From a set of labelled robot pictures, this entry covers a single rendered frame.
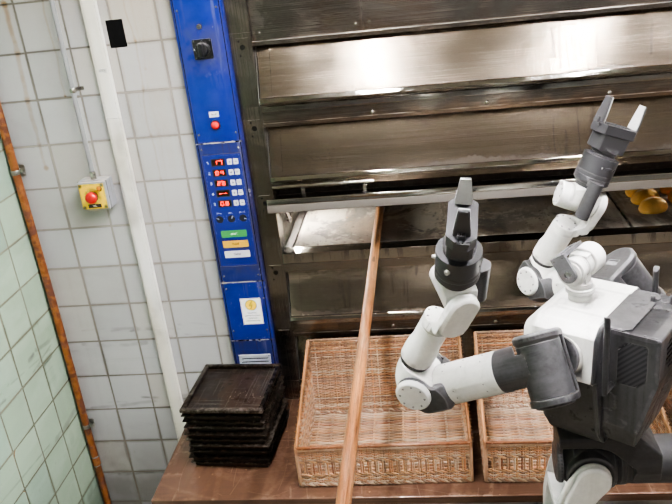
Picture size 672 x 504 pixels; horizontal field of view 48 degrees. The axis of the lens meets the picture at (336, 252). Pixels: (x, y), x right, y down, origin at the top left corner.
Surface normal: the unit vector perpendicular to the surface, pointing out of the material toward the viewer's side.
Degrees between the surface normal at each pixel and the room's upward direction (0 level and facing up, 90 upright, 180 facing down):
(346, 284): 70
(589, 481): 90
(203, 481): 0
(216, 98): 90
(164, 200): 90
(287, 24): 90
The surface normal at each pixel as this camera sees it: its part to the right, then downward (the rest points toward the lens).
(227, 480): -0.11, -0.92
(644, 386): -0.65, 0.36
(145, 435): -0.10, 0.40
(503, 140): -0.13, 0.06
